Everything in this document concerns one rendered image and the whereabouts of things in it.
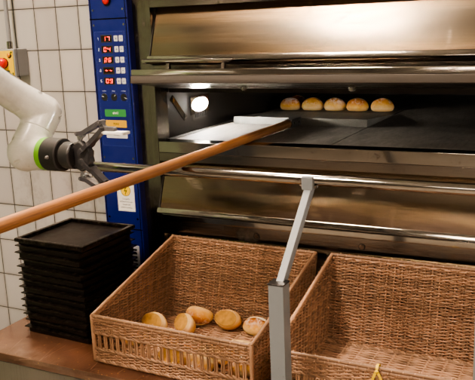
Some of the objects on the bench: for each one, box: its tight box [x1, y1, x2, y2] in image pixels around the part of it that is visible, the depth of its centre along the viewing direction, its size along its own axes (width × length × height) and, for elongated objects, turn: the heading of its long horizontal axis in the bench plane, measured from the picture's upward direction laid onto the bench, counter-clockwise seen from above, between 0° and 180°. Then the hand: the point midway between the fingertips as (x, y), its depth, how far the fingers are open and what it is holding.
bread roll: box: [215, 309, 241, 330], centre depth 238 cm, size 6×10×7 cm
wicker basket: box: [90, 234, 317, 380], centre depth 225 cm, size 49×56×28 cm
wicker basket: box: [290, 253, 475, 380], centre depth 199 cm, size 49×56×28 cm
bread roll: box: [186, 306, 213, 326], centre depth 242 cm, size 6×10×7 cm
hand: (125, 158), depth 192 cm, fingers open, 13 cm apart
